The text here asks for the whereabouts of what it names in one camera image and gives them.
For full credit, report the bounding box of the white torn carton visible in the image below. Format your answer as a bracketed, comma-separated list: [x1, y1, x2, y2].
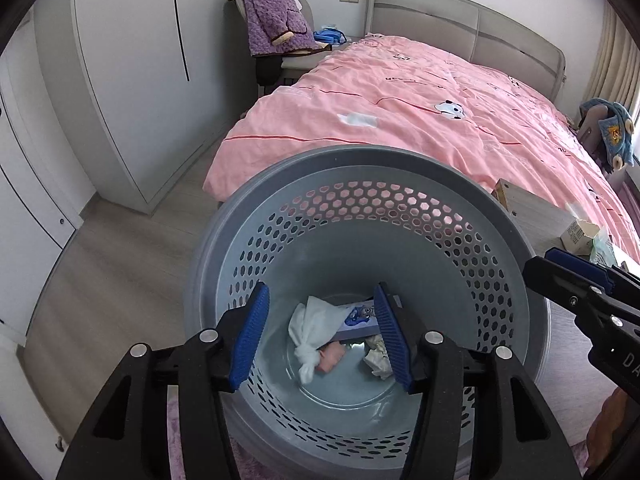
[560, 219, 600, 257]

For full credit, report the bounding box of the white paper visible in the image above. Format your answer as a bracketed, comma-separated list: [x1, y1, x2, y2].
[363, 334, 393, 380]

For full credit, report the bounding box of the purple cosmetics box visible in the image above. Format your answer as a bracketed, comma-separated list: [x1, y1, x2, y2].
[333, 299, 380, 341]

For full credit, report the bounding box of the pink pig toy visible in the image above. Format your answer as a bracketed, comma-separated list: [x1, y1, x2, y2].
[316, 341, 346, 374]

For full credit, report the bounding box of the light blue wipes packet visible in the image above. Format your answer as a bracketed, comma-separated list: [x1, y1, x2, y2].
[589, 230, 618, 268]

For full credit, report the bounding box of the grey perforated trash basket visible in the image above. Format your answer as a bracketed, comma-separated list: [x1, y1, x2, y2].
[184, 148, 550, 479]

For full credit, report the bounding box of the person's right hand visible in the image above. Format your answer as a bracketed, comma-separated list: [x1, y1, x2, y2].
[586, 388, 629, 471]

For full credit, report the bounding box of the purple fluffy rug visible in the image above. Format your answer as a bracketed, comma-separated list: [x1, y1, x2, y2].
[167, 396, 264, 479]

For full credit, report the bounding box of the beige curtain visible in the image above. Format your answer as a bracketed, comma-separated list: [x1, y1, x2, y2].
[584, 2, 640, 122]

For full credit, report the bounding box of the pink bed quilt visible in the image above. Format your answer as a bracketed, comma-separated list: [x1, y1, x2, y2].
[203, 35, 639, 256]

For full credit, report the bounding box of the chair beside bed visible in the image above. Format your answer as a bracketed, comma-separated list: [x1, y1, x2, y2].
[228, 0, 350, 96]

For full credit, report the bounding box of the white wardrobe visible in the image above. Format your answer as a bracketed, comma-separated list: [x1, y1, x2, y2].
[35, 0, 258, 213]

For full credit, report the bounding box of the blue item on nightstand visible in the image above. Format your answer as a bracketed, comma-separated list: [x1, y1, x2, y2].
[314, 27, 347, 46]

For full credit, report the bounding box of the purple knitted garment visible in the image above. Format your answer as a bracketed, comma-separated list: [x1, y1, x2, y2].
[244, 0, 316, 52]

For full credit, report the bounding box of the grey upholstered headboard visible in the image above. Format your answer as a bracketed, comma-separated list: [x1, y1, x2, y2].
[363, 0, 565, 101]

